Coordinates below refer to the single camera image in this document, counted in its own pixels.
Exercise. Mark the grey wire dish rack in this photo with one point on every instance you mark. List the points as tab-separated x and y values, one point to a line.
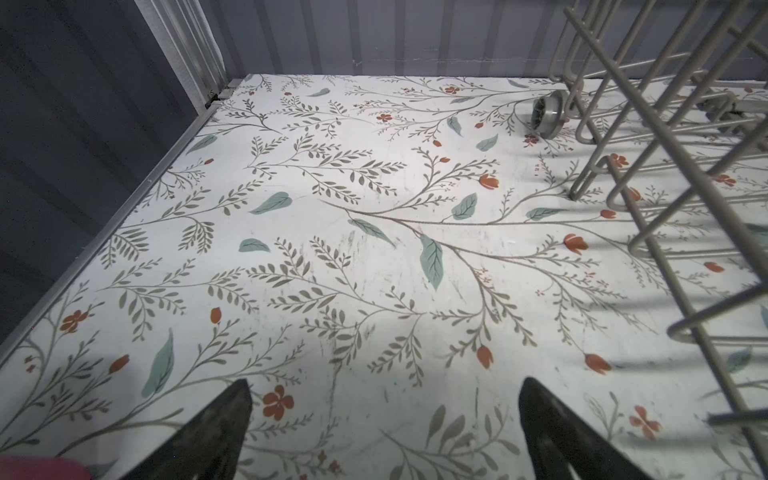
666	130

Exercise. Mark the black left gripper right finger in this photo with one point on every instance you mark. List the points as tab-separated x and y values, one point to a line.
561	445

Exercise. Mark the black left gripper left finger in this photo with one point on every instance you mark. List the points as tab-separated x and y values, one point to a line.
206	447

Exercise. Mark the pink tape roll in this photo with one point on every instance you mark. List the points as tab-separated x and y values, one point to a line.
40	468

